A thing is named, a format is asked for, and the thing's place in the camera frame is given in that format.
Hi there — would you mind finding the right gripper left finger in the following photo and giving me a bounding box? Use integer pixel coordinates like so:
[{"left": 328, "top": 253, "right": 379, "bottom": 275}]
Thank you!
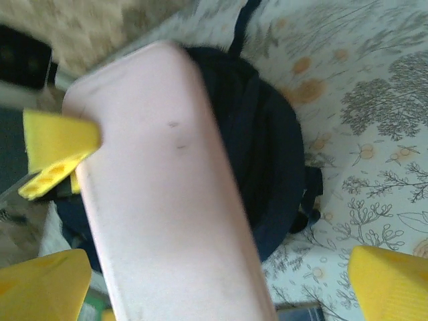
[{"left": 0, "top": 248, "right": 93, "bottom": 321}]

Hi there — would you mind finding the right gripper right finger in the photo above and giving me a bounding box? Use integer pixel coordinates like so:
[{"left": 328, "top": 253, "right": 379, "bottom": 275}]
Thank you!
[{"left": 347, "top": 245, "right": 428, "bottom": 321}]

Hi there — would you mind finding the green book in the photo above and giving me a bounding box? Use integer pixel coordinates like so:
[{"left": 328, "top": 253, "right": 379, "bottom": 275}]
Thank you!
[{"left": 83, "top": 289, "right": 113, "bottom": 321}]

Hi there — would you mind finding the pink pencil case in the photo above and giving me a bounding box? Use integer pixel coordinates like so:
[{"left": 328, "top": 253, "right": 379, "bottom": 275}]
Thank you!
[{"left": 61, "top": 39, "right": 279, "bottom": 321}]

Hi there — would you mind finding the navy blue backpack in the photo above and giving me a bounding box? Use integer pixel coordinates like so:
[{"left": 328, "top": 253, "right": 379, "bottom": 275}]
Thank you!
[{"left": 39, "top": 0, "right": 324, "bottom": 272}]

